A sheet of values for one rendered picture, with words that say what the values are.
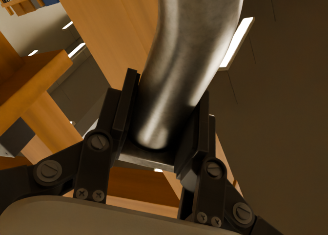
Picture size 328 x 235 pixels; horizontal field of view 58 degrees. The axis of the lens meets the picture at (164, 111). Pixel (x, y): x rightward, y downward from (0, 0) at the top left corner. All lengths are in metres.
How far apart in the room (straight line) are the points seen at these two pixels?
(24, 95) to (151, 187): 0.35
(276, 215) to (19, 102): 3.47
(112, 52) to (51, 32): 11.70
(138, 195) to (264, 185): 3.39
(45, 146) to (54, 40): 11.39
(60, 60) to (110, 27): 0.29
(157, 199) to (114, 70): 0.37
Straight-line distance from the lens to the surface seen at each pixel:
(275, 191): 3.99
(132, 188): 0.76
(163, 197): 0.70
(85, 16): 0.40
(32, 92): 0.62
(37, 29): 11.80
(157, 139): 0.15
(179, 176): 0.16
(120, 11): 0.36
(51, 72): 0.64
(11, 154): 0.69
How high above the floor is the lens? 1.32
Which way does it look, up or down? 34 degrees up
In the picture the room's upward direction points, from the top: 153 degrees clockwise
